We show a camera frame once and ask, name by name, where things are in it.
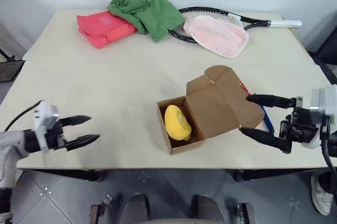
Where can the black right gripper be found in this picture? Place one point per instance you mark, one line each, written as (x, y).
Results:
(300, 126)

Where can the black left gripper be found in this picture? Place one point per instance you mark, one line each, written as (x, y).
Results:
(55, 137)

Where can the blue pen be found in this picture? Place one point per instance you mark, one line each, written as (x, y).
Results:
(268, 121)

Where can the brown cardboard box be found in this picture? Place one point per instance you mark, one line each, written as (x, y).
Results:
(218, 108)

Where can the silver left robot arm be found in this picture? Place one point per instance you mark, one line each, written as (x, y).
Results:
(15, 139)

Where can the red tape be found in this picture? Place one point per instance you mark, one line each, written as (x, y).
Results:
(245, 88)

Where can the yellow plush item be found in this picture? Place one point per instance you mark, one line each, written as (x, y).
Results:
(176, 124)

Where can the white sneaker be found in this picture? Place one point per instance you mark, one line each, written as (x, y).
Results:
(322, 197)

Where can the black metal stand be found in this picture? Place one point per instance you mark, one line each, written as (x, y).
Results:
(10, 69)

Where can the dark rounded shape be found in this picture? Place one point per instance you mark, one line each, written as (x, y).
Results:
(209, 206)
(137, 206)

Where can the black white tennis racket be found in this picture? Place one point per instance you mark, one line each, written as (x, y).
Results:
(260, 22)

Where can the pink towel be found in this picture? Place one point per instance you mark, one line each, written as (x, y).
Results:
(218, 35)

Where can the red folded cloth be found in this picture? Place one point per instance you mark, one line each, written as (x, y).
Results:
(100, 27)

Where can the green crumpled cloth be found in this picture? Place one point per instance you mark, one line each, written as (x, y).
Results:
(152, 15)

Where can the black table frame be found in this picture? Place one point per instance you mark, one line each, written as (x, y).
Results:
(76, 175)

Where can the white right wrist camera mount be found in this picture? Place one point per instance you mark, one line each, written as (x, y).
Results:
(323, 100)

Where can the brown metal bracket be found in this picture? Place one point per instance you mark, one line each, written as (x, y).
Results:
(100, 209)
(245, 213)

